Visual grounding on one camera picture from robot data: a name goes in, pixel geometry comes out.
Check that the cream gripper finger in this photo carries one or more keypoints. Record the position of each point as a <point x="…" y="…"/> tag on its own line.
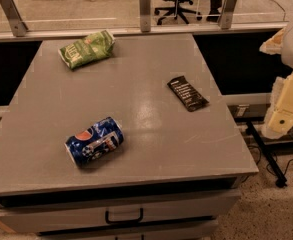
<point x="273" y="45"/>
<point x="279" y="116"/>

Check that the green jalapeno chip bag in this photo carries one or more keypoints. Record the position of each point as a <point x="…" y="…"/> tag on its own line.
<point x="94" y="47"/>

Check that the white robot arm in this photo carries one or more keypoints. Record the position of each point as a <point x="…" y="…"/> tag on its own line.
<point x="287" y="46"/>

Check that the black stand leg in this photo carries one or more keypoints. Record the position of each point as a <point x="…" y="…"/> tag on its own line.
<point x="281" y="179"/>

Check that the upper grey drawer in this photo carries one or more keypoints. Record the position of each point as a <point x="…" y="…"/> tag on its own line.
<point x="157" y="208"/>

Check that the grey drawer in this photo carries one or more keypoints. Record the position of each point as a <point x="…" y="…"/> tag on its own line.
<point x="187" y="230"/>
<point x="157" y="208"/>

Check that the lower grey drawer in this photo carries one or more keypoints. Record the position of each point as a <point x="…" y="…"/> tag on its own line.
<point x="187" y="230"/>

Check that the blue pepsi soda can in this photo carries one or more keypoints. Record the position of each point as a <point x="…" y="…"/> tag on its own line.
<point x="99" y="139"/>

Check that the right metal bracket post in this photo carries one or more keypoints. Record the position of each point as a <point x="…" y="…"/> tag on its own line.
<point x="226" y="16"/>

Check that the metal bracket post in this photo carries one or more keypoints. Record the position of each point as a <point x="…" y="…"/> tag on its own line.
<point x="17" y="25"/>
<point x="145" y="15"/>
<point x="226" y="16"/>

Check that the middle metal bracket post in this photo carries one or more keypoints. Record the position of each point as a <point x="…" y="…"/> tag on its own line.
<point x="145" y="15"/>

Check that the black drawer handle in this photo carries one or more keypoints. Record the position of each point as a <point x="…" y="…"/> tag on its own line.
<point x="124" y="217"/>

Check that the left metal bracket post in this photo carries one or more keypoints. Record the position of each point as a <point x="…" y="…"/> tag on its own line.
<point x="17" y="25"/>

